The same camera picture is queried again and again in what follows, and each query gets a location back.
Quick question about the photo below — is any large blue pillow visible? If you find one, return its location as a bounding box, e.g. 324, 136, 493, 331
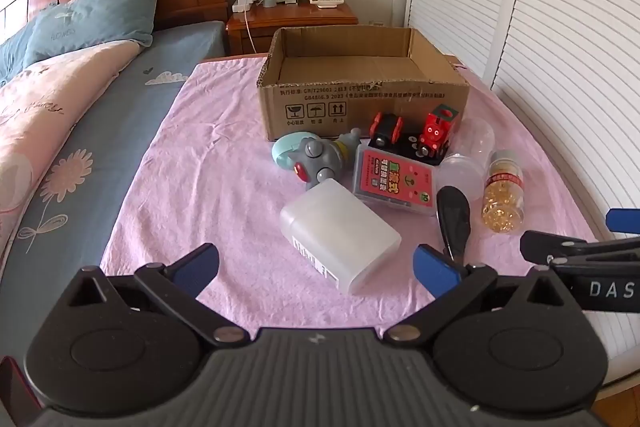
24, 0, 165, 68

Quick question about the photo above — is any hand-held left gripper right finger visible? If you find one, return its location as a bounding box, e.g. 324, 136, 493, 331
382, 243, 576, 349

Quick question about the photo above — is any pink card box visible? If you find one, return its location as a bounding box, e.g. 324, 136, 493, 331
352, 142, 440, 217

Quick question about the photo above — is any white translucent plastic box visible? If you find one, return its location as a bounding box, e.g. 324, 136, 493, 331
280, 179, 402, 295

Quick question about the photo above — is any red toy train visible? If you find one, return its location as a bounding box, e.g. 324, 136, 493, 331
397, 104, 463, 168

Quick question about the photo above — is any grey toy figure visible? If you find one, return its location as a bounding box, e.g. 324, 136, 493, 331
291, 128, 362, 188

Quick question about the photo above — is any teal round case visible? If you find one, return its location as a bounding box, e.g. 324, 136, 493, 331
271, 131, 321, 170

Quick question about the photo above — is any black oval case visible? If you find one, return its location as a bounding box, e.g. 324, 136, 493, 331
436, 185, 472, 265

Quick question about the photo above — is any clear bottle of gold capsules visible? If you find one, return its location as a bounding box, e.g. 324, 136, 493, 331
481, 150, 526, 238

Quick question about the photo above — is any brown cardboard box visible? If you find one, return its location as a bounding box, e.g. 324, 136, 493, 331
256, 26, 471, 142

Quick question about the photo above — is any wooden nightstand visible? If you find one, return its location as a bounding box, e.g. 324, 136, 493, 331
226, 1, 360, 56

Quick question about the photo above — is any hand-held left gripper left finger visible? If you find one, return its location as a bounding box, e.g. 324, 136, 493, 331
67, 243, 253, 349

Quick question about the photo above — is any black and red toy car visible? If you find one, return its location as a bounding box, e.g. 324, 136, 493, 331
369, 111, 405, 148

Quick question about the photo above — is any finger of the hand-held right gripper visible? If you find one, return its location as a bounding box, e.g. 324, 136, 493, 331
520, 231, 640, 267
606, 208, 640, 233

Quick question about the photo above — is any pink cloth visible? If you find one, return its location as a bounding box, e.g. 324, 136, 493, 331
100, 53, 601, 343

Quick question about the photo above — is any pink floral quilt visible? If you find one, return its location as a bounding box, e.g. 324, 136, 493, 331
0, 41, 145, 258

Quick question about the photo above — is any blue bedsheet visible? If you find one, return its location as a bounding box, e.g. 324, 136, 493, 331
0, 21, 227, 288

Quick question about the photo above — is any white cable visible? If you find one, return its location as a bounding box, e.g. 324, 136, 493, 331
243, 9, 255, 56

